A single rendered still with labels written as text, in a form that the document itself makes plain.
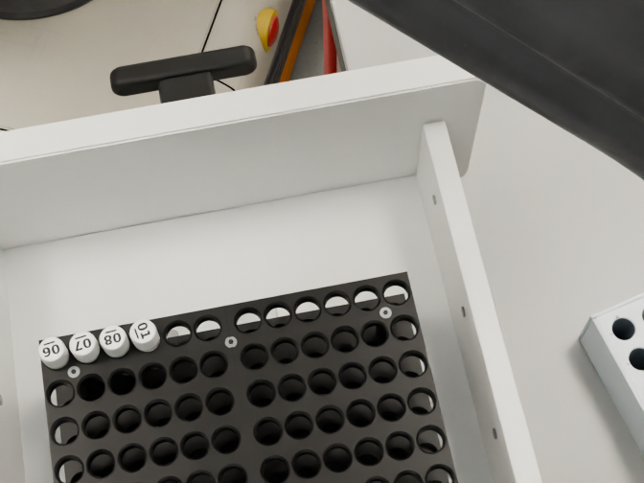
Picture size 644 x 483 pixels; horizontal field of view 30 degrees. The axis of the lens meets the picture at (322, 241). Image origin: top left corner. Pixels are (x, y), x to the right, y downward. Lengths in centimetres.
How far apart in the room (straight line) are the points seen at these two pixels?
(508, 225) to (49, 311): 28
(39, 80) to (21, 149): 80
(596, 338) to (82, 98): 81
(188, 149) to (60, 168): 6
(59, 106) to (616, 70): 116
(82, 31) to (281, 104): 84
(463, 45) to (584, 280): 52
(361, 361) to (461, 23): 35
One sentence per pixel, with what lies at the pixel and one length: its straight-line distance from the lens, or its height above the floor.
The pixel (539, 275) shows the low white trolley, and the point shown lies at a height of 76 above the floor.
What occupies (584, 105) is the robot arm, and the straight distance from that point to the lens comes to 23.
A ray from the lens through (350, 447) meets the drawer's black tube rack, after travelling 55.
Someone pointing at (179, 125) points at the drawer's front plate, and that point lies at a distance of 58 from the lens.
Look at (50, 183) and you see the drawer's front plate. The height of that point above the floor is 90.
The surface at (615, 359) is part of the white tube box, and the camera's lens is 68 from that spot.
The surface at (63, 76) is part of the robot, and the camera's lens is 138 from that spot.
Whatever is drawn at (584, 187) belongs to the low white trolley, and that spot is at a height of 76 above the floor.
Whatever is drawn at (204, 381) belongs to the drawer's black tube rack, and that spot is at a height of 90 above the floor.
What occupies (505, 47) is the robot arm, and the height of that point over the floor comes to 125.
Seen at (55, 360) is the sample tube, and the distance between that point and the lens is 56.
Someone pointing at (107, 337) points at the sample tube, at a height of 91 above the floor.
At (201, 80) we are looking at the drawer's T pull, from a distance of 61.
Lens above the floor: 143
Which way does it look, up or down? 66 degrees down
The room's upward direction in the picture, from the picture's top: 2 degrees counter-clockwise
